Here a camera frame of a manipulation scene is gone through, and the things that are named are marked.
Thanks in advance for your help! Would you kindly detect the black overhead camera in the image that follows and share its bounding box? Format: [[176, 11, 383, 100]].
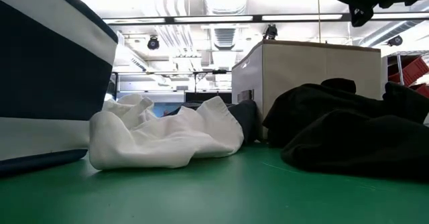
[[263, 24, 279, 40]]

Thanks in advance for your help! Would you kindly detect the ceiling air vent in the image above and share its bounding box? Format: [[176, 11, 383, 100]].
[[213, 27, 237, 50]]

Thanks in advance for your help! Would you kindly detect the white lace knit garment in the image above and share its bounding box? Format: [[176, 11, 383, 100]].
[[101, 93, 156, 131]]

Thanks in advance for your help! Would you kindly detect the thin hanging wire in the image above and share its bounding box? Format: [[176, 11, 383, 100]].
[[316, 0, 322, 44]]

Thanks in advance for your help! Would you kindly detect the black garment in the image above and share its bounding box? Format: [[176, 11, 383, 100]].
[[262, 78, 429, 181]]

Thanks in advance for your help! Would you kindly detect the dark grey logo garment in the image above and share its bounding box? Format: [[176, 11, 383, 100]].
[[164, 99, 259, 146]]

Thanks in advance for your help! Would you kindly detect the red storage bin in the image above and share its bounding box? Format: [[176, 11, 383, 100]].
[[410, 82, 429, 99], [388, 56, 429, 87]]

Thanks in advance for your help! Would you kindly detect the navy white striped fabric bin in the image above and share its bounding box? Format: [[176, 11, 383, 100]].
[[0, 0, 119, 178]]

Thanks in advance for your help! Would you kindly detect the metal shelf rack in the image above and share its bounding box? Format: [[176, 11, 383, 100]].
[[385, 50, 429, 99]]

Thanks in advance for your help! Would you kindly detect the green table mat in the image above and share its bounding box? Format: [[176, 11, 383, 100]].
[[0, 139, 429, 224]]

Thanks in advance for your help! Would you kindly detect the grey box handle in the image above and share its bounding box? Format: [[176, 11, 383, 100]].
[[237, 89, 255, 103]]

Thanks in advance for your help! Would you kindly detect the black overhead light bar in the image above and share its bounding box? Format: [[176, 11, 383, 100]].
[[102, 11, 429, 25]]

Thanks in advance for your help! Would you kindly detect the white smooth cloth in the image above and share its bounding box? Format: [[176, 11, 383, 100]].
[[88, 95, 245, 170]]

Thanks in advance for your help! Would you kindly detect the black ceiling dome fixture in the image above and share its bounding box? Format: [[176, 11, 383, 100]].
[[147, 36, 161, 50], [387, 35, 404, 47]]

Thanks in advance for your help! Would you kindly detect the beige fabric storage box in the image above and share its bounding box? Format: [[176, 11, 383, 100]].
[[231, 39, 382, 141]]

